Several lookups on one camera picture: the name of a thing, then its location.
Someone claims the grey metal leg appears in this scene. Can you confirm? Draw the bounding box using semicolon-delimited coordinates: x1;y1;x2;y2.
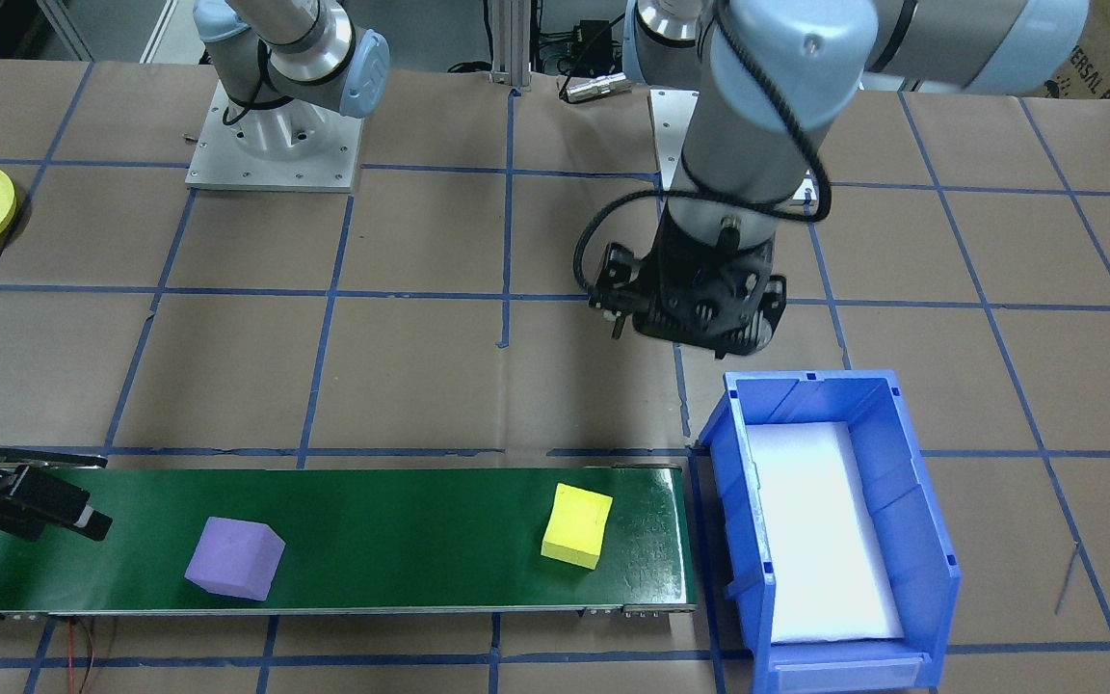
35;0;93;61

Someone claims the black braided cable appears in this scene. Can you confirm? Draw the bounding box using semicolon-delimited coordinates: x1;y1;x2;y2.
572;10;833;295

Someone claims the white foam liner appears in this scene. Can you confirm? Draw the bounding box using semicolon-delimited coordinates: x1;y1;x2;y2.
746;420;906;645

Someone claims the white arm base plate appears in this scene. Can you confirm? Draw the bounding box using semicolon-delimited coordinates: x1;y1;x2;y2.
649;89;821;205
187;79;368;194

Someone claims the thin red wire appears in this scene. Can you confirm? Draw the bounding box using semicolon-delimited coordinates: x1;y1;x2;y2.
64;617;98;694

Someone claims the purple foam block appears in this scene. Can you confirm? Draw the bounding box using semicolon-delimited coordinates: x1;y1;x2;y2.
184;517;286;602

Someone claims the aluminium profile post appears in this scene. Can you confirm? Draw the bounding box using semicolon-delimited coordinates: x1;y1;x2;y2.
488;0;535;90

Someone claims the yellow foam block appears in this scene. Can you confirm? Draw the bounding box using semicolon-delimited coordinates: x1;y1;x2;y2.
541;483;614;571

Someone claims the green conveyor belt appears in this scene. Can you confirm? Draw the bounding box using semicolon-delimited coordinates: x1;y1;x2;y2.
0;445;699;623

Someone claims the blue plastic storage bin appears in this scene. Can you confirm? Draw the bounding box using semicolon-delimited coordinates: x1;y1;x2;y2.
695;369;963;694

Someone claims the black power adapter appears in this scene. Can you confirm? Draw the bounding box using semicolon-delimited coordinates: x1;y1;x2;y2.
569;19;614;64

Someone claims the silver cylindrical connector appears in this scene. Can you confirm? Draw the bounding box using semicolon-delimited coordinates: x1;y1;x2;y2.
560;72;631;103

